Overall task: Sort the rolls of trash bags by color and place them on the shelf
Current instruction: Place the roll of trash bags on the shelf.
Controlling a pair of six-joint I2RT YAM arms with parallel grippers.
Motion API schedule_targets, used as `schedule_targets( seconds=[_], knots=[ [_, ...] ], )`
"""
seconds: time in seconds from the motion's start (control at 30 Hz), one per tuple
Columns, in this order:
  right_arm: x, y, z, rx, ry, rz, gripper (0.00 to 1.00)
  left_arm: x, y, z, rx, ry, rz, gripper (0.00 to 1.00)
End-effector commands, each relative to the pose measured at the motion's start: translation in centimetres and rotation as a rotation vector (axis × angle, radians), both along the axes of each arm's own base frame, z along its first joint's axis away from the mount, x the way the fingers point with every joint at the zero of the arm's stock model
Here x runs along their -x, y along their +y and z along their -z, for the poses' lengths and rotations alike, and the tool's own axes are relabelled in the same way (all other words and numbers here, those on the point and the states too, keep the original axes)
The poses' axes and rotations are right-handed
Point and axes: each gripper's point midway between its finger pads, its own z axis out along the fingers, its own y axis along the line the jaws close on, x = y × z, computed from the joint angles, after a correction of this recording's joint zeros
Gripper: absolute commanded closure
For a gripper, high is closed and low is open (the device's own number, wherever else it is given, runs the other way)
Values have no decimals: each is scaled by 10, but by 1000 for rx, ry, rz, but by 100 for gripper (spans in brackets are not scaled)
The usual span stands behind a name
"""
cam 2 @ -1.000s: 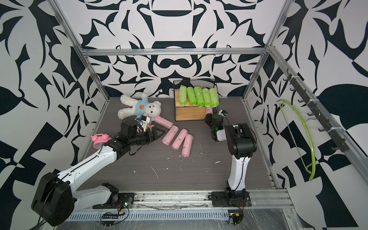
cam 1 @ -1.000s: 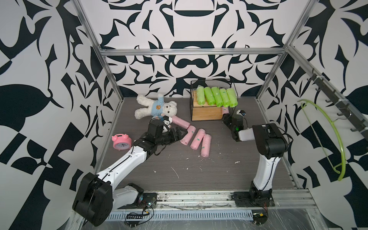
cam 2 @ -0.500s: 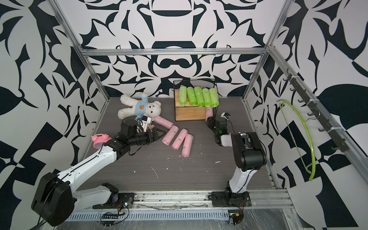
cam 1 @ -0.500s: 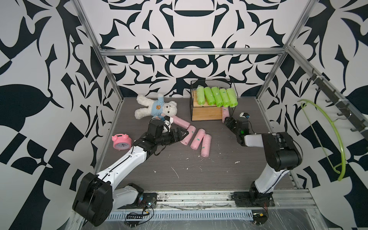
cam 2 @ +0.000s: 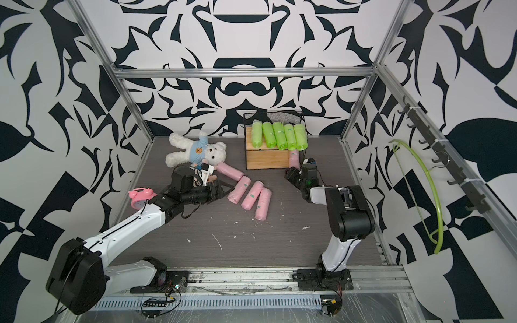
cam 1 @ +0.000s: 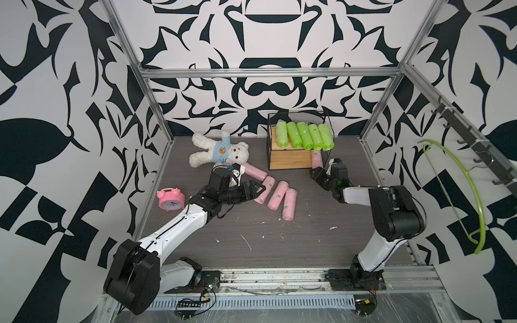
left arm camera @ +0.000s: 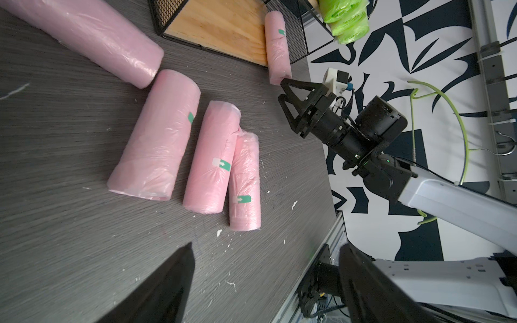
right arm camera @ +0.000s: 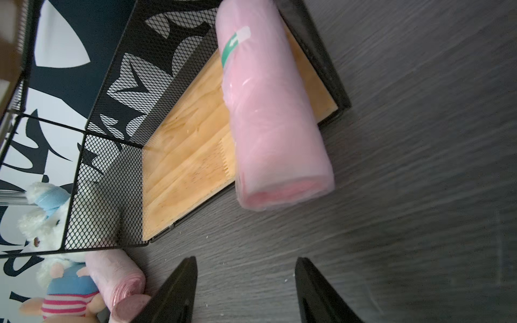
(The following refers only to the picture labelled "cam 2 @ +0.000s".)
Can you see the white teddy bear blue shirt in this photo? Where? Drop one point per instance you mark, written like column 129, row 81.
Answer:
column 195, row 152

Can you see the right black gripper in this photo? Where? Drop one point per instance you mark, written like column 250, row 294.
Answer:
column 292, row 175

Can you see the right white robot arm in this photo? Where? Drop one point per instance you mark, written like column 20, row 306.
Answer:
column 349, row 215

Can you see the black wall hook rail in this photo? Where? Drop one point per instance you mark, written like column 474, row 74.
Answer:
column 446, row 157

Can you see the pink trash bag roll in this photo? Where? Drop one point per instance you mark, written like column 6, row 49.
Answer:
column 240, row 189
column 294, row 159
column 263, row 204
column 229, row 171
column 252, row 196

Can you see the green trash bag roll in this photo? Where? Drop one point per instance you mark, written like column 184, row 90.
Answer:
column 290, row 137
column 257, row 134
column 279, row 132
column 301, row 137
column 269, row 135

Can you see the black wire wooden shelf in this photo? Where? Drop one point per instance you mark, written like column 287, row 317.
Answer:
column 263, row 158

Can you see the pink alarm clock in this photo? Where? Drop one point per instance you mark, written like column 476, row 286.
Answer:
column 140, row 196

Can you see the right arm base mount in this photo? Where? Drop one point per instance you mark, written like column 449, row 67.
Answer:
column 319, row 279

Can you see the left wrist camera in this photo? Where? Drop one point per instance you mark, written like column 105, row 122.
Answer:
column 205, row 173

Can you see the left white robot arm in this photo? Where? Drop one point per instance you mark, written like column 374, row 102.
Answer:
column 82, row 273

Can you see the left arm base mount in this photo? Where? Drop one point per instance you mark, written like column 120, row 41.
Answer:
column 164, row 279

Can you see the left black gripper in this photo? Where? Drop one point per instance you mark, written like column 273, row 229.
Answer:
column 220, row 190

